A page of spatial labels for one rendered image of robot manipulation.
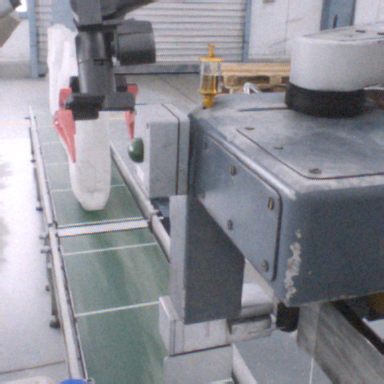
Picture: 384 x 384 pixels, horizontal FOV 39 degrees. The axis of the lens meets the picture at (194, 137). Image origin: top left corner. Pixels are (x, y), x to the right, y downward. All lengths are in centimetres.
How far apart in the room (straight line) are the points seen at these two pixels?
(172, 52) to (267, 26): 168
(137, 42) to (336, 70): 38
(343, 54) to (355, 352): 32
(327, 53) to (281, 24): 857
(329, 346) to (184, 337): 18
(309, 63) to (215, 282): 28
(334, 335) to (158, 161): 29
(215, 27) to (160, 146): 807
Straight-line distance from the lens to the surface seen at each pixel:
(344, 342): 67
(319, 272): 43
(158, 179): 59
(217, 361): 77
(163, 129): 57
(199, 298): 68
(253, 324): 75
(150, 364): 172
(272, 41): 912
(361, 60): 61
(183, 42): 848
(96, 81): 84
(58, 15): 768
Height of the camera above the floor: 148
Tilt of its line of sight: 17 degrees down
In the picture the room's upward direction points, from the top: 2 degrees clockwise
